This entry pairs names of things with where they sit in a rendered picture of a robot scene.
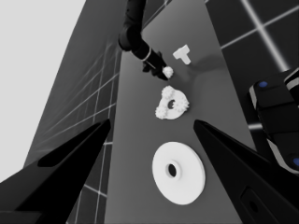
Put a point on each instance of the small white gear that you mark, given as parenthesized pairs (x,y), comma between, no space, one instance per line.
(168,72)

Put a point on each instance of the white toothed gear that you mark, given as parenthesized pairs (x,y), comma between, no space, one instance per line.
(167,92)
(182,102)
(161,112)

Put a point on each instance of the small white T-shaped piece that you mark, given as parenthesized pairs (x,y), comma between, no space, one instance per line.
(183,54)

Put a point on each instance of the large thick white disc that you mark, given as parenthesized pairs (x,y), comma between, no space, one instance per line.
(183,183)

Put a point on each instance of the dark robot body block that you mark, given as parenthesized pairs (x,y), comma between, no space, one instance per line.
(277,109)

